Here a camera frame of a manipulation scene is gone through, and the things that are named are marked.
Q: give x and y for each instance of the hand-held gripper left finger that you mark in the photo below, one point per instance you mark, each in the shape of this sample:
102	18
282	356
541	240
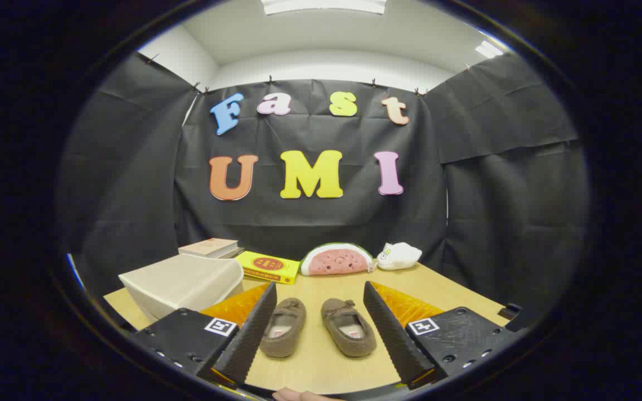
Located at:
254	340

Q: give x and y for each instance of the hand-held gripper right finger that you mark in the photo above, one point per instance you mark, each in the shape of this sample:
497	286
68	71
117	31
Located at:
390	334

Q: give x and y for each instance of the brown fuzzy slipper shoe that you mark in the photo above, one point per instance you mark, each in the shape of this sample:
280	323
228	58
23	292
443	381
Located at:
335	309
293	309

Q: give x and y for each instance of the beige fabric storage box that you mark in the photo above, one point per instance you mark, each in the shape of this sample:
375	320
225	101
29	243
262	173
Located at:
181	284

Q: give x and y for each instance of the white plush toy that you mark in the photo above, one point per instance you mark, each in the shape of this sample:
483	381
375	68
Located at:
402	256

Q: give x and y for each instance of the yellow book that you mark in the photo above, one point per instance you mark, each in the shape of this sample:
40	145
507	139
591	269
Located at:
248	260

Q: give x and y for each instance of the grey book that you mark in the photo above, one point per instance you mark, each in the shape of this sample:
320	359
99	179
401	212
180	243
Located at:
234	253

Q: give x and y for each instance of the watermelon slice plush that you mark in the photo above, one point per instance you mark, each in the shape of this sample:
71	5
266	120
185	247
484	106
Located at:
335	262

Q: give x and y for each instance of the beige cover book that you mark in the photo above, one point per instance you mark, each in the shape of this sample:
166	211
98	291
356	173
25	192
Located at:
207	247

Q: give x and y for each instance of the black backdrop cloth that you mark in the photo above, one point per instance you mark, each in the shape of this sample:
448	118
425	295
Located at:
310	223

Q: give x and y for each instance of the small ceiling light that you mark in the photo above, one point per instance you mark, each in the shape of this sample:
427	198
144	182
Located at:
488	49

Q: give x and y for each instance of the long ceiling light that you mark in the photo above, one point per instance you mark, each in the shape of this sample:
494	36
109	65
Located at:
324	5

